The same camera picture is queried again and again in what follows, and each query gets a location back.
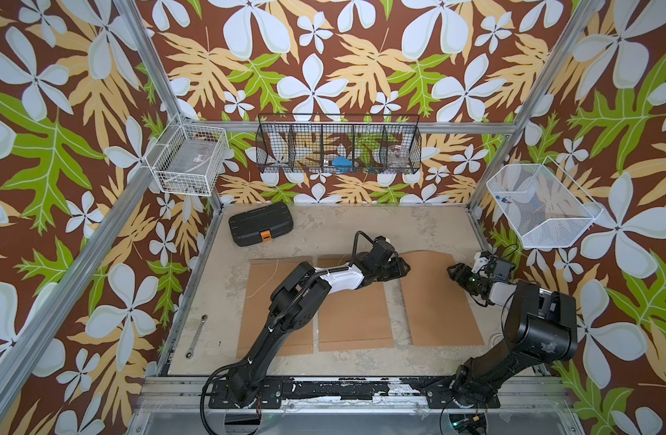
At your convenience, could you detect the brown file bag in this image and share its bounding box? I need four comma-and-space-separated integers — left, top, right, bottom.
318, 282, 394, 352
237, 257, 314, 359
400, 250, 484, 347

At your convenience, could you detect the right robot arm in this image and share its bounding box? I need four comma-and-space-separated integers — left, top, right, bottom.
447, 259, 578, 409

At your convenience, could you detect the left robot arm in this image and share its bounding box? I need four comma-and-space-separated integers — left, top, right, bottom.
225, 231, 411, 408

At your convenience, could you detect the white mesh basket right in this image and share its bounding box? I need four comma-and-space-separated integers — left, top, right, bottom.
487, 158, 604, 249

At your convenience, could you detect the blue object in basket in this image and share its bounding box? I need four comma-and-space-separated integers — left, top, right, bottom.
332, 157, 354, 174

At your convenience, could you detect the silver wrench on table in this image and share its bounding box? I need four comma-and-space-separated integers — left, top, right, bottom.
185, 315, 208, 359

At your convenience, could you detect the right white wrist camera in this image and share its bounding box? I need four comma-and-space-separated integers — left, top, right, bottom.
472, 251, 516, 282

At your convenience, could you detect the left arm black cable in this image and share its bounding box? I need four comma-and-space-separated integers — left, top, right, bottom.
199, 230, 383, 435

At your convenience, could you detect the black wire basket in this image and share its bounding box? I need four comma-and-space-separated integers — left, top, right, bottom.
254, 113, 422, 175

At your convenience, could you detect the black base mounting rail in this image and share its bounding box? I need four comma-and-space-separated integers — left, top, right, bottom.
203, 376, 501, 410

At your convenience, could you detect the white wire basket left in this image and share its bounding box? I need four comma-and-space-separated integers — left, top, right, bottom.
147, 123, 229, 197

